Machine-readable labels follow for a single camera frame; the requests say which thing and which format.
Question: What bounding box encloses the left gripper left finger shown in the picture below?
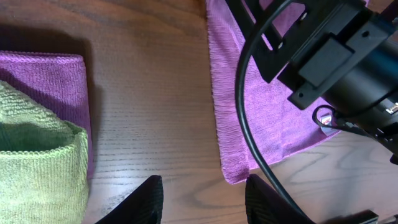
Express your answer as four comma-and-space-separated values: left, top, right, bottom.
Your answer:
96, 175, 164, 224

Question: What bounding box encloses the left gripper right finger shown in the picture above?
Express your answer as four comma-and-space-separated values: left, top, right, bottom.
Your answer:
245, 174, 314, 224

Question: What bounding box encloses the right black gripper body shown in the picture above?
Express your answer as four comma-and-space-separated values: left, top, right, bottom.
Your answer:
227, 1, 397, 110

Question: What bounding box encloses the purple microfiber cloth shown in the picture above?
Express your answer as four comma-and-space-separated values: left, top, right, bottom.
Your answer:
206, 0, 338, 184

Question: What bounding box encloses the folded green cloth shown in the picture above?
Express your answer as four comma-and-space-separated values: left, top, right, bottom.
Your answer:
1, 82, 89, 223

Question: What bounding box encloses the folded purple cloth underneath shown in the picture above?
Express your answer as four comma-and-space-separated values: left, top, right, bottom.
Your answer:
1, 51, 94, 178

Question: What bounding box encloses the right black cable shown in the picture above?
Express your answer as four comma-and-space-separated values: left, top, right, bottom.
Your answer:
234, 0, 398, 224

